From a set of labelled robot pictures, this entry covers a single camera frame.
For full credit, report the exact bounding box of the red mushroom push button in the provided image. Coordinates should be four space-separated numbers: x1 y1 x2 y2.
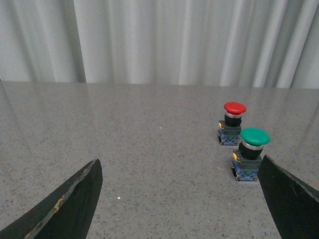
218 102 247 146

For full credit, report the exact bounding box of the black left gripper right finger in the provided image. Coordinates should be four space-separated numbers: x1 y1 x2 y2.
258 155 319 239

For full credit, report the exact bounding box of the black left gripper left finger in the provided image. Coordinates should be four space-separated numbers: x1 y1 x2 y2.
0 159 103 239

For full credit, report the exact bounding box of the green mushroom push button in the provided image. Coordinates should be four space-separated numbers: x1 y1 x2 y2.
232 127 270 182

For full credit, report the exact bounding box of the white pleated curtain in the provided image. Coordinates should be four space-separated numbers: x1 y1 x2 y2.
0 0 319 89

